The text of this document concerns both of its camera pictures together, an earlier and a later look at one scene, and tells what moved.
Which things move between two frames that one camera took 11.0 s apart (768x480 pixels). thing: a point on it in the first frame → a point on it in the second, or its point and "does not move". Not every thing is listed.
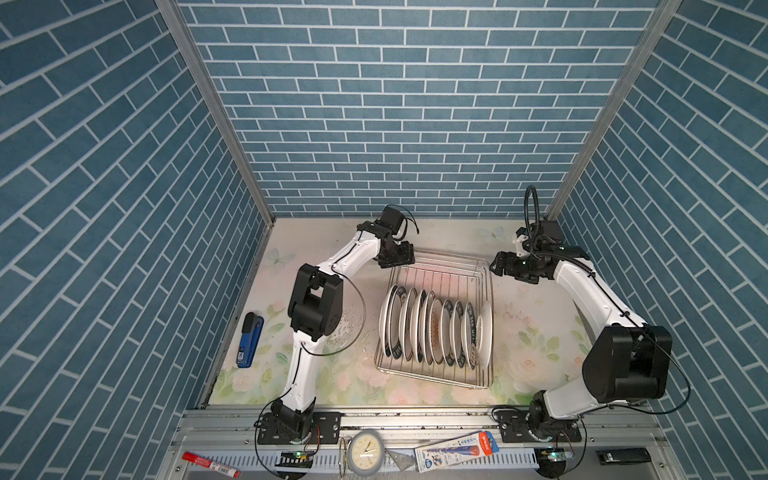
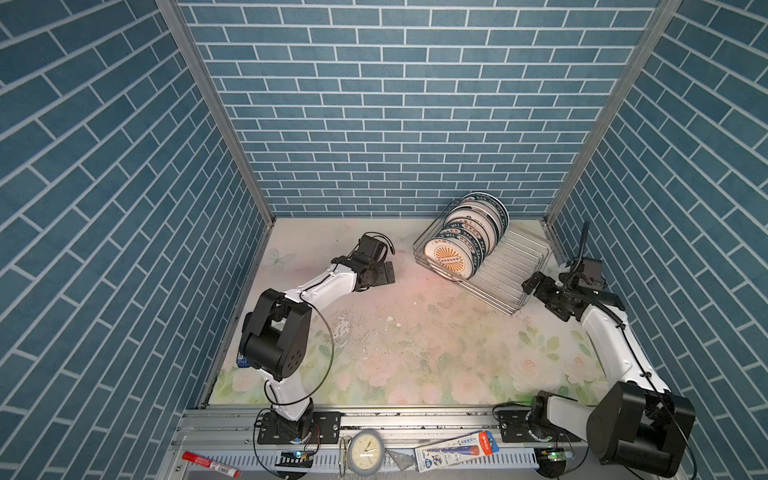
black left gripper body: [397, 253] → [377, 274]
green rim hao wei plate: [468, 335] → [472, 231]
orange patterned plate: [436, 330] → [505, 212]
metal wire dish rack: [463, 276] → [473, 242]
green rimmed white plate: [445, 332] → [488, 206]
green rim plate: [456, 324] → [480, 216]
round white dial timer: [366, 453] does not move
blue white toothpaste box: [455, 451] does not move
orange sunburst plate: [484, 335] → [458, 251]
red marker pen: [211, 464] does not move
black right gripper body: [521, 267] → [551, 293]
